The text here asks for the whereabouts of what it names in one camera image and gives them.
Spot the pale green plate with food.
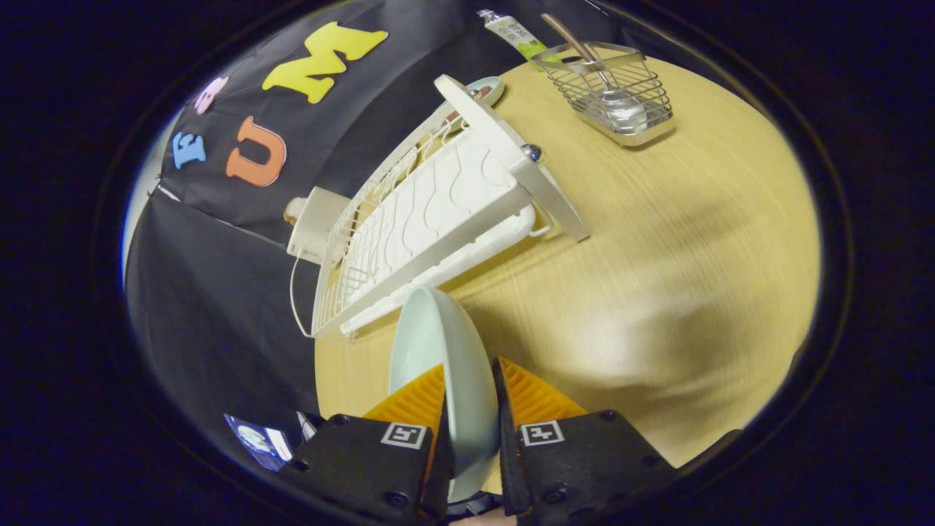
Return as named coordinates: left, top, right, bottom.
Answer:
left=437, top=76, right=506, bottom=136

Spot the metal spoon brown handle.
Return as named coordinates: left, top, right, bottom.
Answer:
left=541, top=13, right=649, bottom=132

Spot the white toaster cable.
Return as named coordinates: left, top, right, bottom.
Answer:
left=290, top=248, right=322, bottom=338

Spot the white dish rack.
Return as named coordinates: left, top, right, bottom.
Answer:
left=310, top=74, right=591, bottom=343

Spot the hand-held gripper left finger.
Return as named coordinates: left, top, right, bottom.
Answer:
left=281, top=363, right=454, bottom=523

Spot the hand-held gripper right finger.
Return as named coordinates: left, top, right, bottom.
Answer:
left=491, top=357, right=680, bottom=521

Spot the black backdrop cloth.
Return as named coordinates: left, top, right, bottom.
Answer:
left=124, top=0, right=622, bottom=468

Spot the white green bottle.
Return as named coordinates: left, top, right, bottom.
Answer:
left=478, top=9, right=563, bottom=65

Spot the white toaster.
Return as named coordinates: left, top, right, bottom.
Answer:
left=283, top=186, right=351, bottom=265

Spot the blue printed sheet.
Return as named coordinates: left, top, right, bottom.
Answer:
left=223, top=414, right=293, bottom=472

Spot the metal wire basket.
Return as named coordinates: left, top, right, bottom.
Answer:
left=531, top=42, right=675, bottom=148

